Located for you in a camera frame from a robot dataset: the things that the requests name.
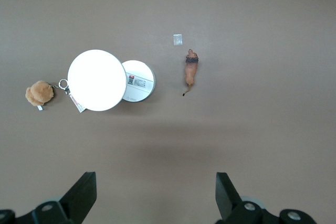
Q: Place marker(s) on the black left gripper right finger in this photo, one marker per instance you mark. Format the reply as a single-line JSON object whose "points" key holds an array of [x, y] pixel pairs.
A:
{"points": [[231, 205]]}

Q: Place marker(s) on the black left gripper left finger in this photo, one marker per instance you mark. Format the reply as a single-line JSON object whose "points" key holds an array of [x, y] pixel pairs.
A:
{"points": [[76, 203]]}

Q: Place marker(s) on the brown lion figurine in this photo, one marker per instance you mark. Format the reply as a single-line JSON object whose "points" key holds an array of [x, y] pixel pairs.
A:
{"points": [[191, 72]]}

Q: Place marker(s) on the white round desk lamp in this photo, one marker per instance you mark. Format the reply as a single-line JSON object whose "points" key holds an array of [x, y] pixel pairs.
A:
{"points": [[95, 79]]}

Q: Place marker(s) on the small clear tape piece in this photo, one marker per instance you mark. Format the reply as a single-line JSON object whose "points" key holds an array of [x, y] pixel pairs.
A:
{"points": [[177, 39]]}

